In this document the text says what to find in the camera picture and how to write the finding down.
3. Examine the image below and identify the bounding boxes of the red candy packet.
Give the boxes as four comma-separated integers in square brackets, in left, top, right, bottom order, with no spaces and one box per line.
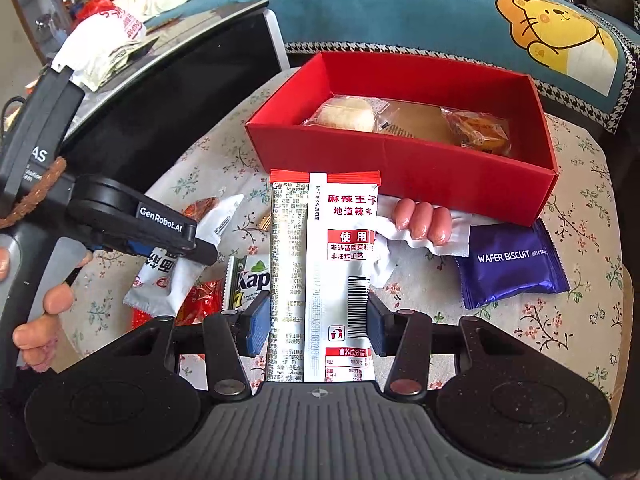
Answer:
[130,196,226,330]

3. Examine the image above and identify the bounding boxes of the white red date packet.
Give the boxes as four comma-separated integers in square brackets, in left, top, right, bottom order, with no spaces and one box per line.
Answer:
[124,194,244,318]

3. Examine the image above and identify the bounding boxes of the sausage packet white wrapper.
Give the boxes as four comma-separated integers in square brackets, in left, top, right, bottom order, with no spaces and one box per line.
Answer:
[370,195,474,288]

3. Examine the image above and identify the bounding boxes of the white red spicy strip packet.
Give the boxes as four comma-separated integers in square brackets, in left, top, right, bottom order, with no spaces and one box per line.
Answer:
[266,169,392,382]

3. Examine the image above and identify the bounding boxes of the purple wafer biscuit packet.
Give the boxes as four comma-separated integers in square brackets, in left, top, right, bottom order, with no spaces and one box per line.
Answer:
[456,220,570,310]

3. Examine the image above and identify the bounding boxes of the gold foil snack packet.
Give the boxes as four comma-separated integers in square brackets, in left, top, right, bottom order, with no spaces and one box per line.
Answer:
[257,212,272,232]

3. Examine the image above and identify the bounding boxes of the person's left hand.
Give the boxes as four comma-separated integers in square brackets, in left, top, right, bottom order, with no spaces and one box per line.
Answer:
[12,282,75,373]

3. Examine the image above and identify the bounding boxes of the green white Kap packet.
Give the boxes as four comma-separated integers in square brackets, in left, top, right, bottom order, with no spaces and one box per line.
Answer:
[222,255,271,311]

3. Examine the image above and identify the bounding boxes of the floral tablecloth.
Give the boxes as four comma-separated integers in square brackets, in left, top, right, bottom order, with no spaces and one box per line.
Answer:
[55,74,628,396]

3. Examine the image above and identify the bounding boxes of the white red plastic bag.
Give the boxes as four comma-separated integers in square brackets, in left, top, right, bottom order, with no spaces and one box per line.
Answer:
[51,0,146,92]

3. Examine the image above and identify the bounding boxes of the black glossy side table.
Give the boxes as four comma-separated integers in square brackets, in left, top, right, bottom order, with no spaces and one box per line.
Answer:
[61,0,288,192]

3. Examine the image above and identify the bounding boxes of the brown card in box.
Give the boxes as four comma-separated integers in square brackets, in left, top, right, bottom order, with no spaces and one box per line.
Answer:
[375,101,458,145]

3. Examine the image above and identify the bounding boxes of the red cardboard box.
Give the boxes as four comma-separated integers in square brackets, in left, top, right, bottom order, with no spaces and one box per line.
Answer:
[245,52,559,226]

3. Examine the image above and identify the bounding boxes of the orange pastry clear wrapper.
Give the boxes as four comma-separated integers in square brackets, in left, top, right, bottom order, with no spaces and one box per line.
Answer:
[440,107,511,156]

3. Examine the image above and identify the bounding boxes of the round cake clear wrapper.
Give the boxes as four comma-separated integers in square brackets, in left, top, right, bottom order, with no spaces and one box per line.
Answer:
[304,96,390,133]

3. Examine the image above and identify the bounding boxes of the teal lion sofa blanket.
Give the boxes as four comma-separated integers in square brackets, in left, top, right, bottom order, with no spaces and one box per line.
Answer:
[148,0,639,133]

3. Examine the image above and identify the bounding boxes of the brown braided strap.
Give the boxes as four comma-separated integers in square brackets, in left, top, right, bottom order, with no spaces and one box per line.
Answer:
[0,155,68,230]

